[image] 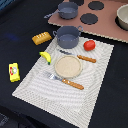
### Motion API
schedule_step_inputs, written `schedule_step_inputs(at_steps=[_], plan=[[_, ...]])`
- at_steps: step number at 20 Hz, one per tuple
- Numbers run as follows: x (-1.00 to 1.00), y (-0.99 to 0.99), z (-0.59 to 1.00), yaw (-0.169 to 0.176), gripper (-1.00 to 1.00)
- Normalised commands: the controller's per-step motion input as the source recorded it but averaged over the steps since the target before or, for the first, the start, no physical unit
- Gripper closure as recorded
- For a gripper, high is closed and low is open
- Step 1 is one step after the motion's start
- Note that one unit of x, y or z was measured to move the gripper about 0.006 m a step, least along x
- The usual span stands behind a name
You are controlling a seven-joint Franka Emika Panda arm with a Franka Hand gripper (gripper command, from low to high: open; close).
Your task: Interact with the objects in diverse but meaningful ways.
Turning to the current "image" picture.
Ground yellow toy banana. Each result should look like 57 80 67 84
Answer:
39 52 51 65

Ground red toy tomato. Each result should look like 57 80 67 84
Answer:
84 40 96 51

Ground toy bread loaf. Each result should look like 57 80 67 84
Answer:
32 32 51 45

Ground yellow toy box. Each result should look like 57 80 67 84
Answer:
9 63 20 82

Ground beige round plate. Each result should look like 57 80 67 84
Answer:
55 55 82 78

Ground white woven placemat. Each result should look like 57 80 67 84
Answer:
12 37 113 128

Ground grey saucepan on stove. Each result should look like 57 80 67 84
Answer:
44 1 79 20

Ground pink toy stove top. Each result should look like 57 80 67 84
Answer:
48 0 128 43

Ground white bowl on stove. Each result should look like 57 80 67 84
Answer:
117 4 128 30

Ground knife with wooden handle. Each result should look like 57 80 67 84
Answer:
57 49 96 63

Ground fork with wooden handle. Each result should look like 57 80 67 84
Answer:
44 71 84 90

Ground grey pot with handles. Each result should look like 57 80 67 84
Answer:
53 26 83 49

